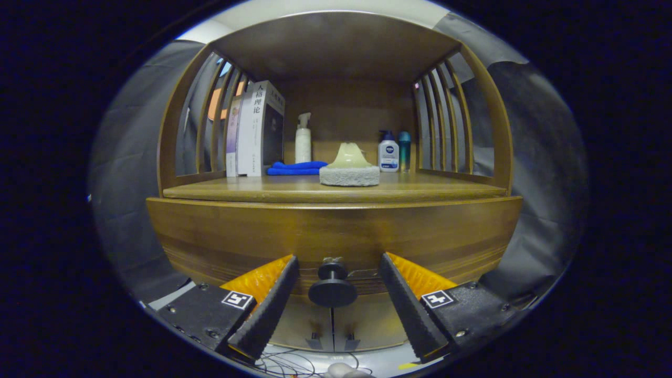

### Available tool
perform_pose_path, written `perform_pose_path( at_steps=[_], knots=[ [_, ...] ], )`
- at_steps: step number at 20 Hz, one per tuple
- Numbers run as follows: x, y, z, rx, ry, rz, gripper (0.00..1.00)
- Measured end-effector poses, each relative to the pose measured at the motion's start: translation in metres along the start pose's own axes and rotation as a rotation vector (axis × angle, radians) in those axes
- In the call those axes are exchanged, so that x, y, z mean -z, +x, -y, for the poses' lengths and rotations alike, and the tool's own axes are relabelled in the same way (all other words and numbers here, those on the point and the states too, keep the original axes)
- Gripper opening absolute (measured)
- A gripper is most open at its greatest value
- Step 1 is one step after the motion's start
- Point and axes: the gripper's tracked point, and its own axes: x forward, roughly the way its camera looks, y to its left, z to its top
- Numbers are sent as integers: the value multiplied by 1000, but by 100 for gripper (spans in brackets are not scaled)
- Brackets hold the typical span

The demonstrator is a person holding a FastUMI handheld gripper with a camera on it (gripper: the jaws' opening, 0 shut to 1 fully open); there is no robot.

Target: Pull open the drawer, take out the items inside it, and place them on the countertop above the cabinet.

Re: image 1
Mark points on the wooden countertop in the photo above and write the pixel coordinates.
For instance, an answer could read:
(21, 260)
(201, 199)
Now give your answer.
(420, 186)

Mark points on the teal slim bottle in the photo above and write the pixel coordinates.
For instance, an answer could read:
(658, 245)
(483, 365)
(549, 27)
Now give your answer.
(404, 149)

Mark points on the white pump bottle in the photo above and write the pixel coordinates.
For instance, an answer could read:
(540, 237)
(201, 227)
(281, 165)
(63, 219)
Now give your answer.
(303, 147)

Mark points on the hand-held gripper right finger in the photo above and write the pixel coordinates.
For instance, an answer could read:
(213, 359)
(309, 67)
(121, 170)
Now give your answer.
(407, 315)

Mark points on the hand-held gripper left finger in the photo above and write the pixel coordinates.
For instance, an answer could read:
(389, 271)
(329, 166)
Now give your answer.
(273, 310)

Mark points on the blue folded cloth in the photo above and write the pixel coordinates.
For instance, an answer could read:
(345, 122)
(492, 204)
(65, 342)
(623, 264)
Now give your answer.
(294, 169)

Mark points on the white bottle with blue cap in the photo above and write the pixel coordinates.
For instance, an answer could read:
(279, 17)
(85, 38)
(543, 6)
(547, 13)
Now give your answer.
(389, 155)

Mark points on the yellow tape piece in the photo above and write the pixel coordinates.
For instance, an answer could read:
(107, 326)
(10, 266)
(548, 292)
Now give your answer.
(407, 366)

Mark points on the white book with dark cover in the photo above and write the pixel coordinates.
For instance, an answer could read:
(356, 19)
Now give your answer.
(252, 142)

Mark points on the wooden cabinet door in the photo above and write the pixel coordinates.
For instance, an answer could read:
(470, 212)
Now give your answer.
(362, 320)
(310, 325)

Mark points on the wooden cabinet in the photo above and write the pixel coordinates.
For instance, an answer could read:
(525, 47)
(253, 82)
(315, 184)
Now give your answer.
(336, 47)

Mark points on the thin purple white book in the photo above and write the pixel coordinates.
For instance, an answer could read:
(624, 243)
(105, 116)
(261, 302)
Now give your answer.
(233, 142)

